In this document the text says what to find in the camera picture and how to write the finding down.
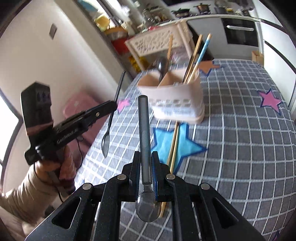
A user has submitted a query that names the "black-handled spoon across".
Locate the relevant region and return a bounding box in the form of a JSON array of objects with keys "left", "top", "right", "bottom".
[{"left": 101, "top": 71, "right": 125, "bottom": 158}]

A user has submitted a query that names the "black-handled spoon large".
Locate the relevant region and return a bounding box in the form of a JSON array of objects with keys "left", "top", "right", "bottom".
[{"left": 135, "top": 95, "right": 161, "bottom": 222}]

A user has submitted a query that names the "black-handled spoon small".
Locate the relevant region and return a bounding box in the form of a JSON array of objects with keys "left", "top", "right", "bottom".
[{"left": 157, "top": 57, "right": 169, "bottom": 82}]

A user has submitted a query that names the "wooden chopstick plain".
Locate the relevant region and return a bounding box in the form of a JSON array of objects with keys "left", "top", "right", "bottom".
[{"left": 182, "top": 34, "right": 203, "bottom": 83}]

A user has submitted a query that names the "blue-patterned wooden chopstick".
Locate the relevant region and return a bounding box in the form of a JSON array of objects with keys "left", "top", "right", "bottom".
[{"left": 185, "top": 33, "right": 212, "bottom": 84}]

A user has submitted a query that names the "left forearm beige sleeve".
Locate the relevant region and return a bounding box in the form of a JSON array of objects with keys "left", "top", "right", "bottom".
[{"left": 1, "top": 166, "right": 58, "bottom": 224}]

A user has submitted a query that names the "person's left hand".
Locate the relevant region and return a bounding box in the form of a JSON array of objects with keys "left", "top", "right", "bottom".
[{"left": 34, "top": 146, "right": 76, "bottom": 196}]

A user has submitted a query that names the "pink plastic stool upper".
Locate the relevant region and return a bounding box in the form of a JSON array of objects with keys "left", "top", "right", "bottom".
[{"left": 63, "top": 91, "right": 105, "bottom": 158}]

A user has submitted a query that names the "pink plastic utensil holder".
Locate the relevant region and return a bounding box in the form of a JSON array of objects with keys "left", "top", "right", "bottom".
[{"left": 137, "top": 68, "right": 205, "bottom": 124}]

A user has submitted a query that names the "grey checked tablecloth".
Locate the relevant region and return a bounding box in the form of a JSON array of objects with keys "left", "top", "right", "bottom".
[{"left": 75, "top": 60, "right": 295, "bottom": 240}]

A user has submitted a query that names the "beige perforated basket rack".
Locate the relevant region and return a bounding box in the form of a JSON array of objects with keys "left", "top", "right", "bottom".
[{"left": 125, "top": 20, "right": 194, "bottom": 71}]

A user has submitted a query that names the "black wok on stove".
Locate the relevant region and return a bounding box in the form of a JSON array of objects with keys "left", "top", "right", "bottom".
[{"left": 171, "top": 8, "right": 191, "bottom": 18}]

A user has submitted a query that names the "black stockpot on counter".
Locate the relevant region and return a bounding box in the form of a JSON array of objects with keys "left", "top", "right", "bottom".
[{"left": 214, "top": 6, "right": 227, "bottom": 15}]

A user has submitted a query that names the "black built-in oven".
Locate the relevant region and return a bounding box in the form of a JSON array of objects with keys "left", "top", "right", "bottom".
[{"left": 221, "top": 18, "right": 259, "bottom": 47}]

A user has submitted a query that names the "cardboard box on floor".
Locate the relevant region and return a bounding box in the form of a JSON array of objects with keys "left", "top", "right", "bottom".
[{"left": 251, "top": 51, "right": 264, "bottom": 66}]

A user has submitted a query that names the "white refrigerator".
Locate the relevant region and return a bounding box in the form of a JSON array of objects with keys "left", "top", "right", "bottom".
[{"left": 252, "top": 0, "right": 296, "bottom": 110}]

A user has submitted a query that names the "grey wall switch plate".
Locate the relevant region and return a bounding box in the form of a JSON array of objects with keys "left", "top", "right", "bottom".
[{"left": 49, "top": 23, "right": 57, "bottom": 40}]

